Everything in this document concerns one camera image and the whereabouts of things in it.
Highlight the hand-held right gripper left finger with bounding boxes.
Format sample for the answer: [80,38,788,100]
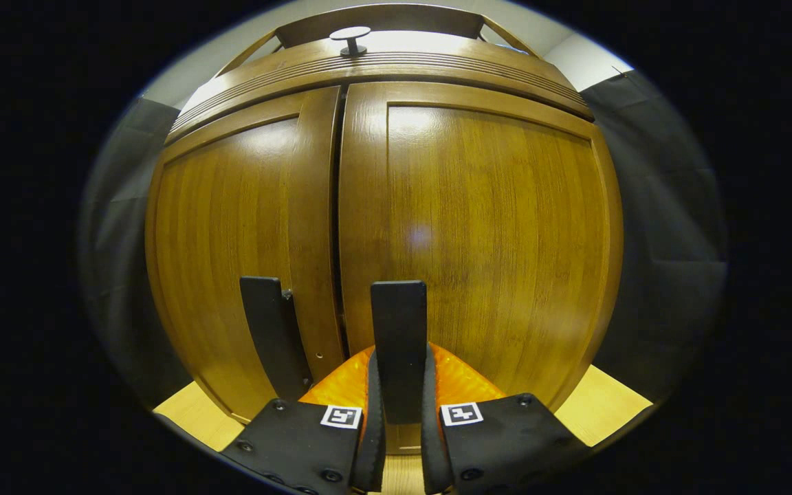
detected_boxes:
[219,346,388,495]

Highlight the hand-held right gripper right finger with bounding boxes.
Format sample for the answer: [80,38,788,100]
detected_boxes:
[420,344,589,495]

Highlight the wooden shoe cabinet door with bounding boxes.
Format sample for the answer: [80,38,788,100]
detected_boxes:
[145,86,349,421]
[338,81,625,454]

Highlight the wooden double-door shoe cabinet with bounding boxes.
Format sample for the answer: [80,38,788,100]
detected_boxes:
[145,3,625,454]

